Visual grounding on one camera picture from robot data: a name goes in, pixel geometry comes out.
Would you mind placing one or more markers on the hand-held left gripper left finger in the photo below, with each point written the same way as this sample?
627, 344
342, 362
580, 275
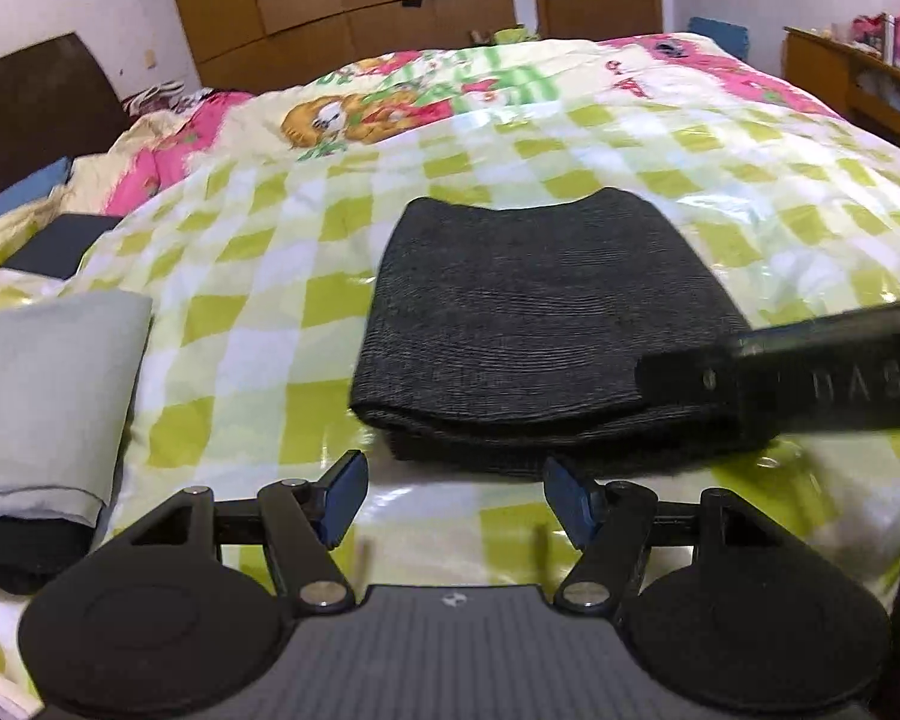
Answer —
345, 493

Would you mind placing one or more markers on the blue foam mat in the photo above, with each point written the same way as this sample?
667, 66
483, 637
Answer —
720, 34

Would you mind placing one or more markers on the blue pillow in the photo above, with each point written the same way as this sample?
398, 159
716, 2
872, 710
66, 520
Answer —
19, 191

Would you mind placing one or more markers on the dark grey ribbed pants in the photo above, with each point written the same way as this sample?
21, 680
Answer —
540, 315

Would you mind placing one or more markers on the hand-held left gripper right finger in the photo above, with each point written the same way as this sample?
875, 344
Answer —
570, 499

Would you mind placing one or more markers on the green bag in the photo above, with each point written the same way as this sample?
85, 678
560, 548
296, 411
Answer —
510, 34

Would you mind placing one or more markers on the red desk clutter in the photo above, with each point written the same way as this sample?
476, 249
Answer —
870, 30

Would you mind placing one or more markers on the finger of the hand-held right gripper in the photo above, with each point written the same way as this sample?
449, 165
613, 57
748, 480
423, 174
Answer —
690, 379

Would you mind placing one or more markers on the zebra striped cloth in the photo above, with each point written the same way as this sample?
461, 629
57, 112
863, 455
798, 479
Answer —
165, 96

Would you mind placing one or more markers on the checked cartoon printed blanket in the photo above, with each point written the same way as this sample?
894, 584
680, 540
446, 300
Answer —
270, 240

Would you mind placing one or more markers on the dark brown headboard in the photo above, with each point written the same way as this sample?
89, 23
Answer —
37, 112

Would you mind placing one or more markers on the black folded garment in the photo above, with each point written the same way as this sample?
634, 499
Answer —
22, 551

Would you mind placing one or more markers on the grey folded garment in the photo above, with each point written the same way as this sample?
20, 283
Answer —
45, 397

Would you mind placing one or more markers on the wooden side shelf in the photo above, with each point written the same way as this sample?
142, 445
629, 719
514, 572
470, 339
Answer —
817, 71

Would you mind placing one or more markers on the dark navy folded cloth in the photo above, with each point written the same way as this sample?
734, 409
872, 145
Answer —
60, 244

